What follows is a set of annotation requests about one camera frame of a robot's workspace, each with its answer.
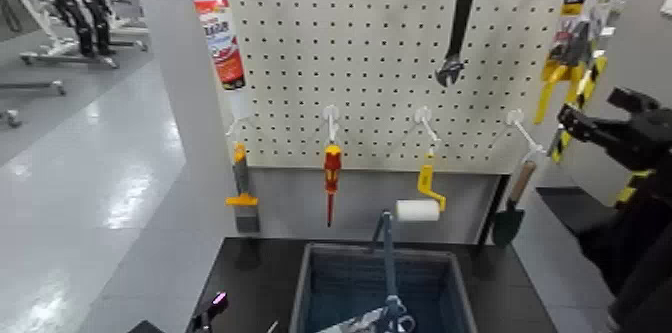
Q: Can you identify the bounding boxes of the beige perforated pegboard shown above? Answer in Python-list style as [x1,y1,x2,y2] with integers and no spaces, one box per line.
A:
[207,0,592,175]

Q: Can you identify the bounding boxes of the yellow pliers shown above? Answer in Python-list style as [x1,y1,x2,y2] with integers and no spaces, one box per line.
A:
[533,0,606,126]

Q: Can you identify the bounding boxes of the blue crate carrying handle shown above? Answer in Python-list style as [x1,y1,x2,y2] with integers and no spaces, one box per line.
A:
[369,210,401,320]

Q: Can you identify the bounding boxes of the white paint roller yellow handle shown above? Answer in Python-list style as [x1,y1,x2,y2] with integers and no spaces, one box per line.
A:
[395,164,448,223]

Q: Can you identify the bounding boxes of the white pegboard hook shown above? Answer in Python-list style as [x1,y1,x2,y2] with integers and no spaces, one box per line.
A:
[413,106,442,159]
[225,114,253,143]
[505,109,547,162]
[322,103,342,146]

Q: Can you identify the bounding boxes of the blue grey plastic crate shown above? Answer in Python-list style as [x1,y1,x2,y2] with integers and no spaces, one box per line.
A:
[288,241,478,333]

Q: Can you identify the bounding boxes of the black humanoid robot on stand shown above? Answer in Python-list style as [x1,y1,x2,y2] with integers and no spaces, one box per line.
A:
[36,0,115,59]

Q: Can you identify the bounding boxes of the red white sealant tube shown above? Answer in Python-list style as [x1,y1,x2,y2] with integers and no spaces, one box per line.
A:
[185,0,254,122]

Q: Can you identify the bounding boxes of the grey wheeled stand base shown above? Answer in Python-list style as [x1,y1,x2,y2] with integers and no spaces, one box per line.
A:
[0,79,68,129]

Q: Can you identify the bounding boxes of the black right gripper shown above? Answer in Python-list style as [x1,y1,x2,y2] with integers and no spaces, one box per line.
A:
[556,86,672,171]

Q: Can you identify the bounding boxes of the red yellow screwdriver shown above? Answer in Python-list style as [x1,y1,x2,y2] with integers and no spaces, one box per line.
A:
[323,144,344,229]

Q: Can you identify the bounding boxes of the yellow black hazard tape strip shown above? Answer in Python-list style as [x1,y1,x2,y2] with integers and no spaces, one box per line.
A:
[547,51,609,164]
[614,166,657,206]

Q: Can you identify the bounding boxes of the grey scraper with yellow handle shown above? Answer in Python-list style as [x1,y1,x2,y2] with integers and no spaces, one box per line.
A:
[225,141,262,234]

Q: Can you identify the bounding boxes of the black adjustable wrench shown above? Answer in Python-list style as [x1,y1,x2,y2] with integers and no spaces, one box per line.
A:
[434,0,477,88]

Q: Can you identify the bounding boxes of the green trowel wooden handle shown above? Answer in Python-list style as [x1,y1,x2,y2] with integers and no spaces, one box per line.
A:
[490,160,538,249]

